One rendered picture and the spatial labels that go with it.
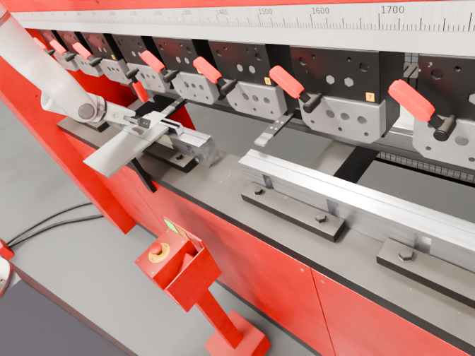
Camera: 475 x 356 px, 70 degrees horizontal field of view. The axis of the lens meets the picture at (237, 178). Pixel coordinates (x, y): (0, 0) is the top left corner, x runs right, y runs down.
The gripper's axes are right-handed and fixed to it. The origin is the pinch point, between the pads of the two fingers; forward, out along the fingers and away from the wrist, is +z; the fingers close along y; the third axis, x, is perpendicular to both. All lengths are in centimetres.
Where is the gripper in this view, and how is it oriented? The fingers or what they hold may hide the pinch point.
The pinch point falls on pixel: (141, 121)
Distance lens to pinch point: 126.8
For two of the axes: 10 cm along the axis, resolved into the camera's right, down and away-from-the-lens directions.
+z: 6.3, 1.1, 7.7
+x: -3.0, 9.5, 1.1
